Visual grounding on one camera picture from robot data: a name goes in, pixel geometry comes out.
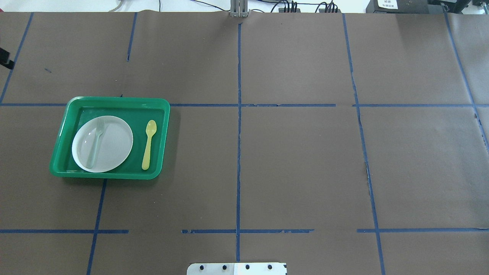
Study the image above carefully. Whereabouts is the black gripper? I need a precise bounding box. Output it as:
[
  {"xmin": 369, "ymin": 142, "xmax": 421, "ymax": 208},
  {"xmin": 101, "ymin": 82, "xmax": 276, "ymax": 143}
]
[{"xmin": 0, "ymin": 48, "xmax": 15, "ymax": 70}]

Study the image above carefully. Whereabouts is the yellow plastic spoon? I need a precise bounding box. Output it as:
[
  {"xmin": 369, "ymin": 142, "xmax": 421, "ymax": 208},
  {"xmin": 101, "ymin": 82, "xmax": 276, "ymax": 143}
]
[{"xmin": 141, "ymin": 120, "xmax": 157, "ymax": 170}]

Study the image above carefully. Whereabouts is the horizontal blue tape line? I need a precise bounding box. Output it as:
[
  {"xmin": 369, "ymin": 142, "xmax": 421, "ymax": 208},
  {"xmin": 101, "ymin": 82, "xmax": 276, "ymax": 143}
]
[{"xmin": 1, "ymin": 103, "xmax": 489, "ymax": 108}]

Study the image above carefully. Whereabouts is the white round plate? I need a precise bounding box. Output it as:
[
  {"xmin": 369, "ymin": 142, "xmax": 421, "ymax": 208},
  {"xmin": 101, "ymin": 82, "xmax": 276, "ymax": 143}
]
[{"xmin": 71, "ymin": 115, "xmax": 133, "ymax": 173}]

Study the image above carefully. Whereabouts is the green plastic tray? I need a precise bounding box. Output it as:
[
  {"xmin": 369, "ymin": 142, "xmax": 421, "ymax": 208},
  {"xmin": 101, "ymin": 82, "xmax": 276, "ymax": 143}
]
[{"xmin": 49, "ymin": 96, "xmax": 170, "ymax": 180}]

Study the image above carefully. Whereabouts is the vertical blue tape line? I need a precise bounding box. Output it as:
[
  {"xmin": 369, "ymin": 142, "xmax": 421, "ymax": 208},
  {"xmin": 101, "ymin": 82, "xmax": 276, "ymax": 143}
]
[{"xmin": 235, "ymin": 23, "xmax": 242, "ymax": 263}]

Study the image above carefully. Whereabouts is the black power strip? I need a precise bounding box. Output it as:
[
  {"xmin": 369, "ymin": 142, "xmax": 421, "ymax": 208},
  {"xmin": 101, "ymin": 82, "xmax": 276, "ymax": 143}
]
[{"xmin": 272, "ymin": 0, "xmax": 341, "ymax": 13}]

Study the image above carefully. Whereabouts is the black equipment box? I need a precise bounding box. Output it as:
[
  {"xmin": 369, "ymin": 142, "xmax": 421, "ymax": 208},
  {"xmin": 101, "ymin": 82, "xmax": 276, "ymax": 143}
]
[{"xmin": 365, "ymin": 0, "xmax": 472, "ymax": 14}]

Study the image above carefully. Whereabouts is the grey aluminium post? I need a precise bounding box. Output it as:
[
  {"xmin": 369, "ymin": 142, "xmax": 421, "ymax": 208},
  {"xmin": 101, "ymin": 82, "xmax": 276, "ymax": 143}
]
[{"xmin": 230, "ymin": 0, "xmax": 249, "ymax": 18}]

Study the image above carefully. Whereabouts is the white metal base plate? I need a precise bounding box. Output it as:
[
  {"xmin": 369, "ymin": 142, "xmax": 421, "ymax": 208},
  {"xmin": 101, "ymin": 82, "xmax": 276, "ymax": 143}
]
[{"xmin": 186, "ymin": 262, "xmax": 288, "ymax": 275}]

